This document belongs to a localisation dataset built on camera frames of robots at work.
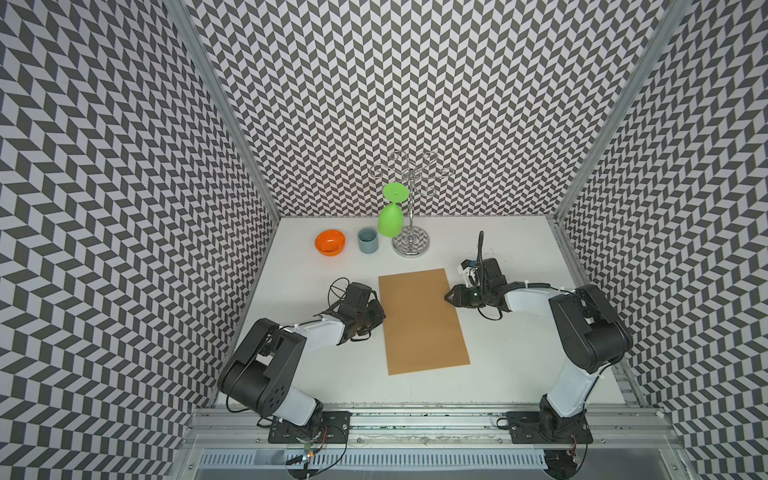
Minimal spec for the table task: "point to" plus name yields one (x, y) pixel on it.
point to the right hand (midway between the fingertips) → (450, 301)
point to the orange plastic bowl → (330, 242)
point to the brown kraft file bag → (422, 330)
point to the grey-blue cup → (368, 240)
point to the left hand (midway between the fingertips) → (386, 315)
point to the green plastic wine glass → (391, 215)
